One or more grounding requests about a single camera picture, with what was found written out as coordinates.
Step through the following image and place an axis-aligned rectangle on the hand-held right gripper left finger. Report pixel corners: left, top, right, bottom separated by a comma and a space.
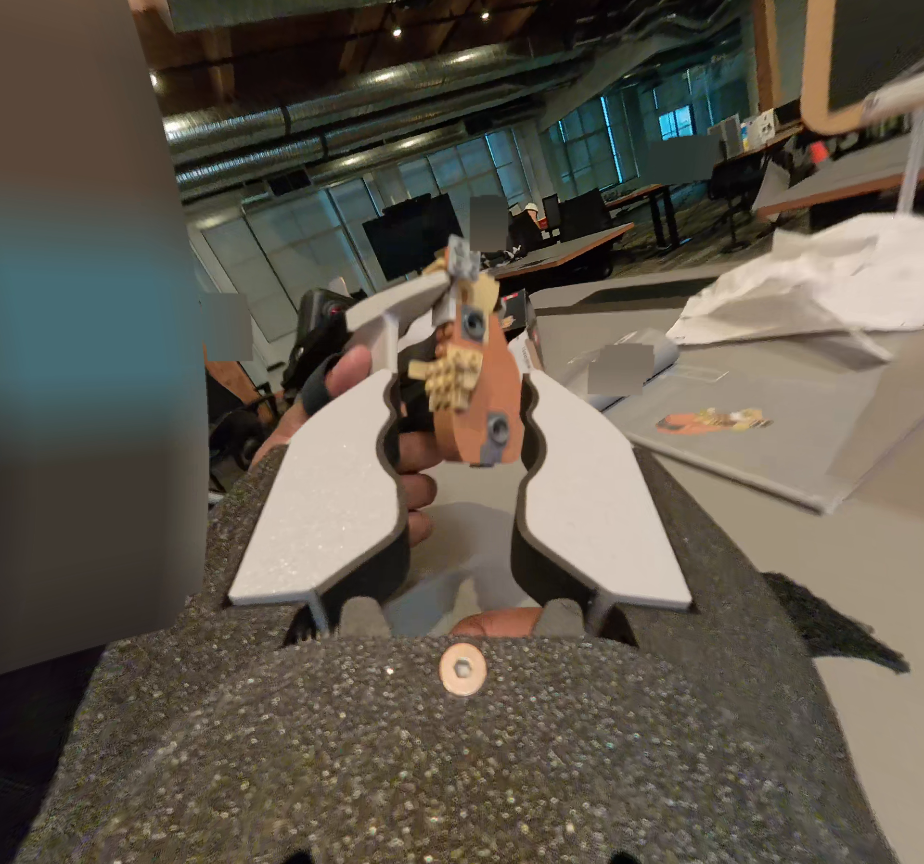
227, 369, 411, 609

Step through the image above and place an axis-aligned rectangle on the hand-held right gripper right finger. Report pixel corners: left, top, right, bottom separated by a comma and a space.
511, 369, 695, 609

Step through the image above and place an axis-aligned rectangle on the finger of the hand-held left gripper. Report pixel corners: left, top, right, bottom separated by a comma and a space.
345, 274, 453, 336

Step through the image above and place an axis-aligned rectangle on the orange tan brick model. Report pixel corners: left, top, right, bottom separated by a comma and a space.
408, 236, 524, 468

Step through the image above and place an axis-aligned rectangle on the dark partition panel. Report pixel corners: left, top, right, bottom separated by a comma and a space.
361, 193, 464, 282

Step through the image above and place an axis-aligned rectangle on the black office chair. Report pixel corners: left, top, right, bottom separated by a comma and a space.
208, 373, 281, 493

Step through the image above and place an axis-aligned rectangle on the small black red box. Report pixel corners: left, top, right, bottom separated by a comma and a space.
497, 290, 537, 336

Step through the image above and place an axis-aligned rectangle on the background wooden table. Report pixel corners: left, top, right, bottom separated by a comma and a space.
494, 222, 636, 280

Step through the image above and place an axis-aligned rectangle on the grey instruction booklet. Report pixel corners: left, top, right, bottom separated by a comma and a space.
534, 330, 887, 516

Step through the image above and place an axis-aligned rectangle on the torn white paper bag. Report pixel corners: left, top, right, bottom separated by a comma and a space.
667, 215, 924, 368

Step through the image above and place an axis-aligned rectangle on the white bar acrylic stand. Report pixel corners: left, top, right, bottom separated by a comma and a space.
859, 74, 924, 216

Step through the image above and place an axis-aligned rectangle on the black board with wooden rim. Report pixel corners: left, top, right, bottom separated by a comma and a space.
801, 0, 924, 136

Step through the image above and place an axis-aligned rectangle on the slim silver spiral duct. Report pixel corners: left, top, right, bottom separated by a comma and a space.
162, 41, 578, 145
173, 121, 470, 190

